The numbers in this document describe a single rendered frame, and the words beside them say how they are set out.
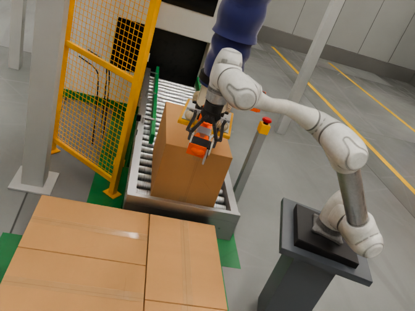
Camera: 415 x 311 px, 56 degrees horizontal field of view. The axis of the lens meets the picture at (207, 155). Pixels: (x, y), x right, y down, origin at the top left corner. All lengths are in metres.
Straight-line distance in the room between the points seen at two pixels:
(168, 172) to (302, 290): 1.04
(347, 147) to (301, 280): 1.04
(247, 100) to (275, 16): 10.16
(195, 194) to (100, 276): 0.79
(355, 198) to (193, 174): 0.93
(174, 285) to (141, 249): 0.26
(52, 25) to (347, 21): 10.35
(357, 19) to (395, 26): 1.26
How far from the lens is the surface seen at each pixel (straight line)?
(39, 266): 1.93
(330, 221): 2.21
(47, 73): 2.77
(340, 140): 1.62
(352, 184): 1.79
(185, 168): 2.26
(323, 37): 5.13
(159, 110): 3.54
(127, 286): 1.90
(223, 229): 2.47
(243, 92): 1.28
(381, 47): 13.03
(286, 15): 11.50
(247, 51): 2.02
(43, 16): 2.67
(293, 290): 2.46
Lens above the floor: 1.98
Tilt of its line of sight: 28 degrees down
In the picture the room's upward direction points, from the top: 19 degrees clockwise
